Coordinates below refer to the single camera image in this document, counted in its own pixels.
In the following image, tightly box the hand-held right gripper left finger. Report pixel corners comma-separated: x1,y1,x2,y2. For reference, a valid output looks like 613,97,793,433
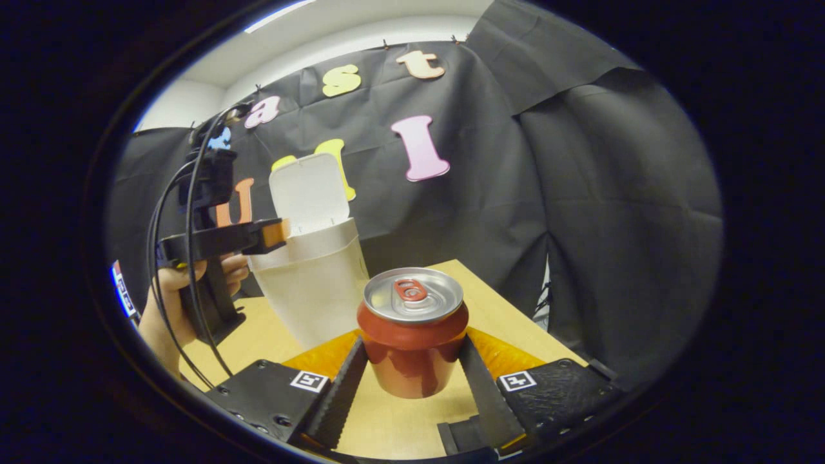
206,330,369,450

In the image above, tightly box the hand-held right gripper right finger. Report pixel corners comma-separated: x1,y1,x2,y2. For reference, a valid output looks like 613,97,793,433
459,327,623,452

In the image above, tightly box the white desktop garbage bin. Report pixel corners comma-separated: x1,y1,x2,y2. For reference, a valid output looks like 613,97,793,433
247,153,369,349

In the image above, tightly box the red pop can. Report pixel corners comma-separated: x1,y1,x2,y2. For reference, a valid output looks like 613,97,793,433
356,267,470,399

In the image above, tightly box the wooden desktop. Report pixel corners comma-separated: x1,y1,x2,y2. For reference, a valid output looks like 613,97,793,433
177,259,590,459

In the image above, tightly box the computer monitor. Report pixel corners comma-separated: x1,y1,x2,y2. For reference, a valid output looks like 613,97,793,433
111,260,140,320

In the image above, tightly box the black backdrop cloth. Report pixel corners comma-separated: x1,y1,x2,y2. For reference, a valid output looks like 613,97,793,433
106,0,724,387

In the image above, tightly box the black cable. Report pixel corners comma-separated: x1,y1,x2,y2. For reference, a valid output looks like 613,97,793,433
146,160,217,391
184,103,253,379

